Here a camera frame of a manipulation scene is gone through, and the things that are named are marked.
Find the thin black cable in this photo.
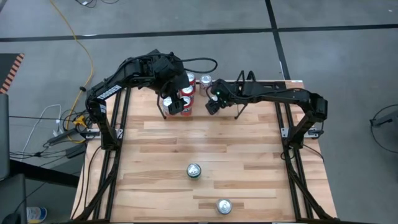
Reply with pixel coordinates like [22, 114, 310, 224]
[74, 0, 121, 7]

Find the white pink Spindrift can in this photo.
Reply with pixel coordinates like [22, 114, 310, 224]
[162, 96, 175, 118]

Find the black wire shelf support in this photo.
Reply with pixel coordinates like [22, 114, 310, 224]
[156, 92, 168, 121]
[234, 70, 257, 121]

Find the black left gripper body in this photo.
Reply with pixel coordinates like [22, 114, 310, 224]
[154, 55, 190, 94]

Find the yellow cable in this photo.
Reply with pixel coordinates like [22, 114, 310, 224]
[49, 0, 95, 144]

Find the black power brick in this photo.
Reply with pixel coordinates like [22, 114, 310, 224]
[65, 143, 87, 159]

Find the white blue yellow object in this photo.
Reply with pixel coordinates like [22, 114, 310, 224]
[26, 206, 48, 224]

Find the white cable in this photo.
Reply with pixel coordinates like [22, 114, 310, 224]
[21, 104, 65, 154]

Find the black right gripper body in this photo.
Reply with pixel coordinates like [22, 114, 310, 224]
[210, 78, 238, 107]

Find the black orange striped mat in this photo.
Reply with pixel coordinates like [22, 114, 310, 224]
[0, 52, 25, 95]

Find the green Sprite can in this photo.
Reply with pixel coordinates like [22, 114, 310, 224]
[186, 162, 202, 180]

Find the black power strip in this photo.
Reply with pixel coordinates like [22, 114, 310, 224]
[46, 129, 78, 147]

